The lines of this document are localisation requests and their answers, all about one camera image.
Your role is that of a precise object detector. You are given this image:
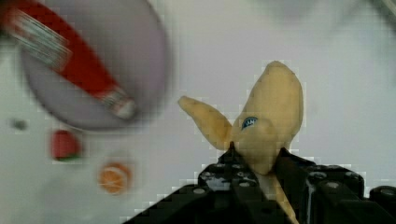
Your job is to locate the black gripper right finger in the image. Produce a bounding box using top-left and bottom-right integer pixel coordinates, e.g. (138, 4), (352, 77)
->
(274, 148), (395, 224)

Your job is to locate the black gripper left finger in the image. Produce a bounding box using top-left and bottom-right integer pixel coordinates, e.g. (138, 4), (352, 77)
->
(122, 147), (291, 224)

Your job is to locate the peeled yellow toy banana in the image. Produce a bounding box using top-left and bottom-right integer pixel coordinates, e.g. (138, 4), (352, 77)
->
(178, 61), (304, 224)

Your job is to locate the orange slice toy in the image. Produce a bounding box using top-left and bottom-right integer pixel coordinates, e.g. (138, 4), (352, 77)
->
(98, 162), (132, 195)

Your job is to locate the pink toy strawberry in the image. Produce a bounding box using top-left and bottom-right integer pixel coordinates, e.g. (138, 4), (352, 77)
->
(50, 130), (81, 161)

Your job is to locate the grey oval plate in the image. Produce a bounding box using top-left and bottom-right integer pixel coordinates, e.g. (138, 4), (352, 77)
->
(20, 0), (171, 131)

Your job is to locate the red ketchup bottle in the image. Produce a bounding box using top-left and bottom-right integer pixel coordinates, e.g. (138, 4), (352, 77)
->
(1, 0), (136, 119)

